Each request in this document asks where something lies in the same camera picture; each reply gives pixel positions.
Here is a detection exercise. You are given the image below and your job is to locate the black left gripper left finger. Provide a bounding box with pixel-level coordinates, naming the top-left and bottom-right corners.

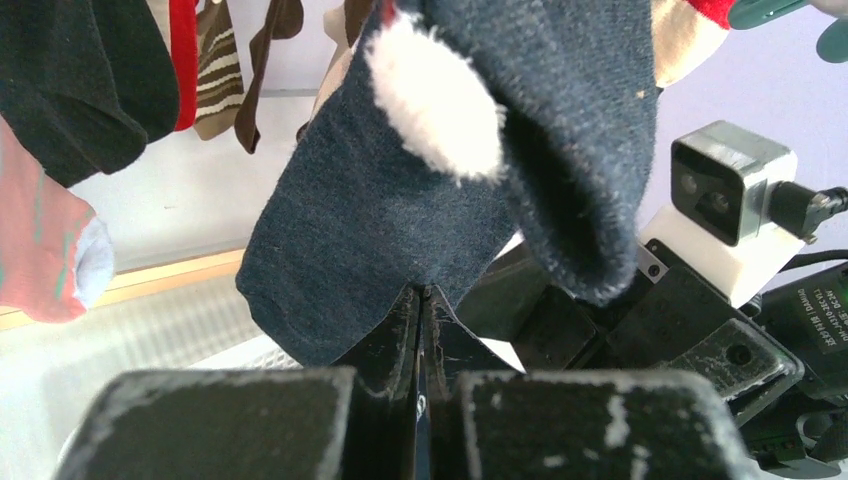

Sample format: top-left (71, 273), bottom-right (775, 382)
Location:
top-left (332, 286), bottom-right (421, 401)

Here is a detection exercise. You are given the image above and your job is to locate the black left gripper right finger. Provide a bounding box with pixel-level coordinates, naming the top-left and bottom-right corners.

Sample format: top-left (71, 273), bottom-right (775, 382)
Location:
top-left (422, 285), bottom-right (522, 401)

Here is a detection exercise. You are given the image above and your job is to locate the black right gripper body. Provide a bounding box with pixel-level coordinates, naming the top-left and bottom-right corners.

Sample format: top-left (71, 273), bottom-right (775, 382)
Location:
top-left (457, 240), bottom-right (804, 425)

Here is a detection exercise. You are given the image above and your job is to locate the navy blue sock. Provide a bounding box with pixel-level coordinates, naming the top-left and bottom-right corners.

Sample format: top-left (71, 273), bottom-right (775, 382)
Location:
top-left (236, 1), bottom-right (658, 366)

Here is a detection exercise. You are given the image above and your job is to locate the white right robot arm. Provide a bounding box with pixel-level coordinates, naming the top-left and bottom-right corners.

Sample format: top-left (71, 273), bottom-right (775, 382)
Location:
top-left (457, 239), bottom-right (847, 479)

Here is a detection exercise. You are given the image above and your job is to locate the white plastic basket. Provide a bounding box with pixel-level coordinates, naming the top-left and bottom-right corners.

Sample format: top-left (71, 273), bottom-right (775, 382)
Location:
top-left (188, 336), bottom-right (301, 370)

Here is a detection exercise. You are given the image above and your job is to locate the navy sock striped cuff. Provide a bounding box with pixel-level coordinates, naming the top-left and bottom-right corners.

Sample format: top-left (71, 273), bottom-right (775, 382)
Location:
top-left (651, 0), bottom-right (734, 88)

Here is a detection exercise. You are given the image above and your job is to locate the brown striped sock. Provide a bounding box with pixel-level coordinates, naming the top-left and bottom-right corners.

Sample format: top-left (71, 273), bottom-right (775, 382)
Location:
top-left (193, 1), bottom-right (244, 141)

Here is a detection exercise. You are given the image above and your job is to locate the black hanging sock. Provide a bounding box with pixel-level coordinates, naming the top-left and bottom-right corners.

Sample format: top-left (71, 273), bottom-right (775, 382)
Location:
top-left (1, 1), bottom-right (180, 187)

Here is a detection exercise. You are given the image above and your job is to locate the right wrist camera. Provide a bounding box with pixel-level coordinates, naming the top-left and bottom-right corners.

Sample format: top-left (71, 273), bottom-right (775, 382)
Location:
top-left (639, 120), bottom-right (804, 308)

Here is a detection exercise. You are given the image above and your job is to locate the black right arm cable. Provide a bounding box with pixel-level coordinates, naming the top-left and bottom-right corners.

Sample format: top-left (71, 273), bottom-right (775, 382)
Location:
top-left (768, 180), bottom-right (848, 274)

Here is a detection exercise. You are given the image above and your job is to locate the wooden hanging rack frame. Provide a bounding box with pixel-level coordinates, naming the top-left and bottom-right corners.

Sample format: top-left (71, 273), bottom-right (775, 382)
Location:
top-left (0, 248), bottom-right (246, 333)

